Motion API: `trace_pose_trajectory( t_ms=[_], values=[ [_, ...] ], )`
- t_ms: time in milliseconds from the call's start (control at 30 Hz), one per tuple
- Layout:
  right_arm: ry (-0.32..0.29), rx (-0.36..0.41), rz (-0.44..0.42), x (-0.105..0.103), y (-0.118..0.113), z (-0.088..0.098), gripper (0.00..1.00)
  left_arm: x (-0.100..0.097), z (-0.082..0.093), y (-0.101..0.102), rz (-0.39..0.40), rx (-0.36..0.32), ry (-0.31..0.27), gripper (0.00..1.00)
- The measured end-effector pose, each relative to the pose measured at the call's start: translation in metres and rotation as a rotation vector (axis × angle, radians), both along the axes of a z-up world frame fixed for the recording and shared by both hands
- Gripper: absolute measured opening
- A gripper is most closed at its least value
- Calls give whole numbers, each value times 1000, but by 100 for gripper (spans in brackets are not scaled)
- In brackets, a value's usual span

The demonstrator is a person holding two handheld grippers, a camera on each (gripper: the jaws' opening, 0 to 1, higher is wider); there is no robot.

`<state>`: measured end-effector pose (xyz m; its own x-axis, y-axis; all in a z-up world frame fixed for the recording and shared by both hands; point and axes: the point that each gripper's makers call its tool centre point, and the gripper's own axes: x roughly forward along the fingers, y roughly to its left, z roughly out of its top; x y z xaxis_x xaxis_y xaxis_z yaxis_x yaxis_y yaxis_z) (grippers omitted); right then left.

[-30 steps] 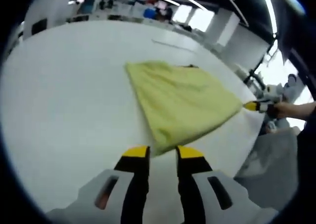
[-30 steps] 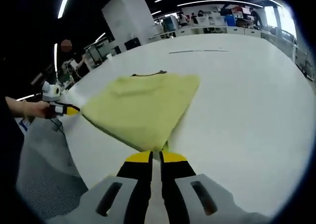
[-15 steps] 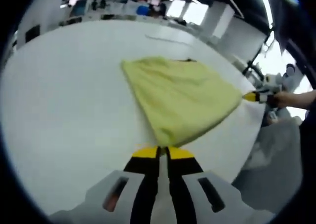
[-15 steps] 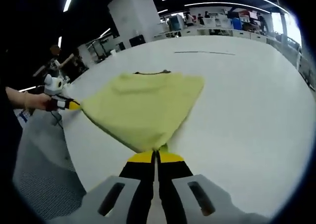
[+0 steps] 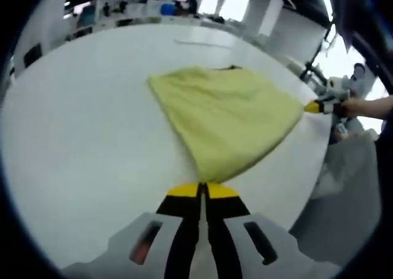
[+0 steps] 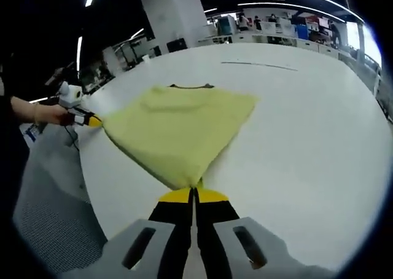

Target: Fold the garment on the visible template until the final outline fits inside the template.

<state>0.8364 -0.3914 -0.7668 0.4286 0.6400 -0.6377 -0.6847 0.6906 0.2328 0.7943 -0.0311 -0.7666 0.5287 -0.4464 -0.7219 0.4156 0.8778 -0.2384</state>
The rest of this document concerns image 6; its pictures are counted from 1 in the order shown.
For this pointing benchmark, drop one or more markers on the blue plastic bin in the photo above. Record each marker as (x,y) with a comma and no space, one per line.
(302,32)

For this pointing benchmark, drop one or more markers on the white square pillar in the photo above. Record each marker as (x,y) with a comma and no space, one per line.
(175,14)

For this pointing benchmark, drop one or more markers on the person's left hand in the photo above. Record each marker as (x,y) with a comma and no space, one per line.
(53,116)

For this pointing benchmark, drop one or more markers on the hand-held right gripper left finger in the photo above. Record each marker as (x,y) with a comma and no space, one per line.
(175,230)

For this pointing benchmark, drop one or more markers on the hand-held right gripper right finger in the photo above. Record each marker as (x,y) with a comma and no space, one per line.
(212,230)

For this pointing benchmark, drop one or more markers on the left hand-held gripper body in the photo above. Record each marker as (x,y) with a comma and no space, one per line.
(70,96)

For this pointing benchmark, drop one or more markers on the black box unit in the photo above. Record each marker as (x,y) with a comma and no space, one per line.
(177,45)

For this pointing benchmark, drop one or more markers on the yellow blue grey garment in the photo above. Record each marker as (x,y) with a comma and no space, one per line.
(178,131)

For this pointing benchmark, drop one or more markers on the blue white printed box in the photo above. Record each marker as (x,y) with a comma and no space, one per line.
(30,133)

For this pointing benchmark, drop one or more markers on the teal panel cart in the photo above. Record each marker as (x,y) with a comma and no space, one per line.
(227,25)

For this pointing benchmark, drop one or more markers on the white office desk row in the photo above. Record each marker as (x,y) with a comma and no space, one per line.
(276,40)

